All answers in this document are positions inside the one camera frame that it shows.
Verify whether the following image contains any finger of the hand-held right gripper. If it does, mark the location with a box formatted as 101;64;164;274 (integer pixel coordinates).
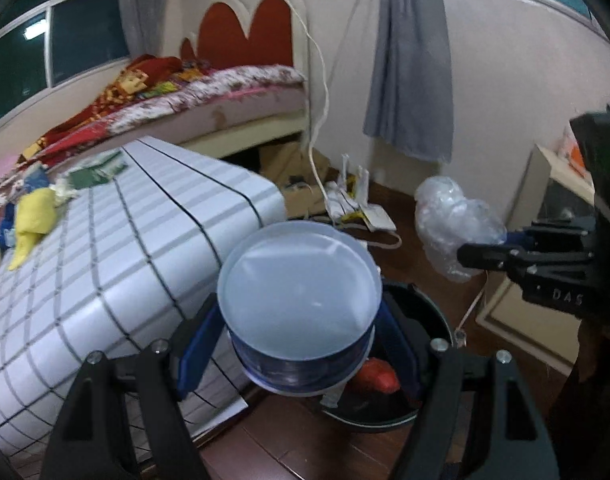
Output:
457;241;542;286
504;222;596;255

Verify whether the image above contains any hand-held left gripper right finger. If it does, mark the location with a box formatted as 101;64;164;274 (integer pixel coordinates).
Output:
377;290;560;480

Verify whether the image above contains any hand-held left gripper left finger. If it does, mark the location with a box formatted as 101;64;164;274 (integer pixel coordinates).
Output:
40;292;231;480

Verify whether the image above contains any black trash bin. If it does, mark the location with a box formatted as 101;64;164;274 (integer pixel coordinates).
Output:
320;280;456;433

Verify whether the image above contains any blue patterned paper cup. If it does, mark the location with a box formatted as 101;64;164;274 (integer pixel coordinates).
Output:
216;220;383;398

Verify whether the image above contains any white tissue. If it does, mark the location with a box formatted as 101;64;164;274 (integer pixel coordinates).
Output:
52;179;80;207

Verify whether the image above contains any blue cloth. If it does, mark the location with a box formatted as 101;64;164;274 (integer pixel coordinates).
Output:
0;202;19;252

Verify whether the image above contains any person's right forearm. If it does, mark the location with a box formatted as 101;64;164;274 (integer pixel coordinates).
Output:
547;317;610;480

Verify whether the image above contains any red wrapper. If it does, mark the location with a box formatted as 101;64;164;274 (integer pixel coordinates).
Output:
347;357;402;394

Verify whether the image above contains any clear plastic bag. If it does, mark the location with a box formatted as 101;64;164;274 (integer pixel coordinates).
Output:
415;176;508;284

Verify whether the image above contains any cream cabinet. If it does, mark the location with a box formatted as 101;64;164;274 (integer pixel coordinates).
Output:
475;142;602;377

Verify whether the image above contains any orange and white packet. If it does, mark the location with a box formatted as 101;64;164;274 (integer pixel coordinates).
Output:
555;122;592;172

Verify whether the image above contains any white power strip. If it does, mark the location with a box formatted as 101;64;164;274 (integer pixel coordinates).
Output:
305;214;404;249

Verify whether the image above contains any white grid tablecloth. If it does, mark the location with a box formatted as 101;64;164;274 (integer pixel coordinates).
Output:
0;137;288;461

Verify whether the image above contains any white router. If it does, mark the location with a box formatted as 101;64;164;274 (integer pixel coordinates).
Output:
325;152;397;234

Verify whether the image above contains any green packet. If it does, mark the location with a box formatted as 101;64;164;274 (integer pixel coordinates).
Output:
68;152;129;189

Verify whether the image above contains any cardboard box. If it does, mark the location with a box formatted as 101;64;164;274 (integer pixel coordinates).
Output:
257;140;332;217

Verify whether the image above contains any grey curtain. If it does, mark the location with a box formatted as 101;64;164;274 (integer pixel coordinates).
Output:
118;0;186;59
363;0;456;163

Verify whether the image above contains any yellow cloth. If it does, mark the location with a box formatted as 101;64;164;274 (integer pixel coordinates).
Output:
9;187;57;272

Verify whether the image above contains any bed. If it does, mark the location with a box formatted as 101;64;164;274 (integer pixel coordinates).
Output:
0;54;309;206

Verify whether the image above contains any floral bedspread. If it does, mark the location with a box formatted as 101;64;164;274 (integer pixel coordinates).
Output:
35;65;306;153

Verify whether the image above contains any red patterned blanket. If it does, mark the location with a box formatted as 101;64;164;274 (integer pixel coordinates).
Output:
19;54;206;162

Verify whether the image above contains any cream and red headboard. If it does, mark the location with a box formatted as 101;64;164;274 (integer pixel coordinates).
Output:
180;0;312;79

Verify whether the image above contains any window beside bed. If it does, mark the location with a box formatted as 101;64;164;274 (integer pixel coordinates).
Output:
0;0;132;128

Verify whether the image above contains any white cable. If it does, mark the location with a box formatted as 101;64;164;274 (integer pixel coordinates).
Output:
277;0;386;226

